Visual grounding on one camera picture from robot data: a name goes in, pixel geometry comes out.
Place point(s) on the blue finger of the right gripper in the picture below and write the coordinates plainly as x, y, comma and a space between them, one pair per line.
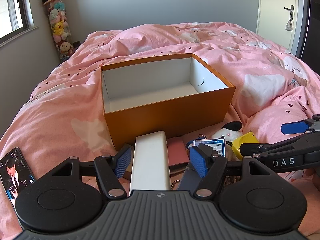
295, 127
251, 149

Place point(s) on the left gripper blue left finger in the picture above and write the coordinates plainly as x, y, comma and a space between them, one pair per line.
109, 170

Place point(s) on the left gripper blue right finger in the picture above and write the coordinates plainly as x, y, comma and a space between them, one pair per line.
211, 168

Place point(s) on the yellow tape measure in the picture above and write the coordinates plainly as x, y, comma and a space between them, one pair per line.
245, 138

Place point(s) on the pink pouch bag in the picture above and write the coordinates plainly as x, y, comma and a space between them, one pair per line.
177, 155

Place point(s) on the brown cat plush keychain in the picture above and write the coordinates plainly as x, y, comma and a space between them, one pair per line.
195, 142

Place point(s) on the grey wallet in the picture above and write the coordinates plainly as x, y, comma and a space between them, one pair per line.
190, 179

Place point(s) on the white dog plush toy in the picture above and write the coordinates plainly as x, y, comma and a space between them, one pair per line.
229, 132

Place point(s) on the white rectangular box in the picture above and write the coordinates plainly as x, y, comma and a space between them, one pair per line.
150, 167

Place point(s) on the orange cardboard box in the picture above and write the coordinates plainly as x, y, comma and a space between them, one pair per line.
177, 94

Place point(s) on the pink patterned duvet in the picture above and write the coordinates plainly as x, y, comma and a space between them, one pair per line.
64, 115

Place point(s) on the black wardrobe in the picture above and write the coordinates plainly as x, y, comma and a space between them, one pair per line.
310, 54

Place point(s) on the smartphone with photo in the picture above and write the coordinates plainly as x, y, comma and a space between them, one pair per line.
16, 174

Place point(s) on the white door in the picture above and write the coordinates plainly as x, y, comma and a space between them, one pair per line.
272, 20

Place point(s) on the window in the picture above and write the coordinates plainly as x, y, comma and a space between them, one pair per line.
16, 19

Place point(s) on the tube of plush toys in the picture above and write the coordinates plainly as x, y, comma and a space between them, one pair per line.
56, 12

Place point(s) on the door handle with charm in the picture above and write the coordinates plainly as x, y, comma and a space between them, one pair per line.
289, 25

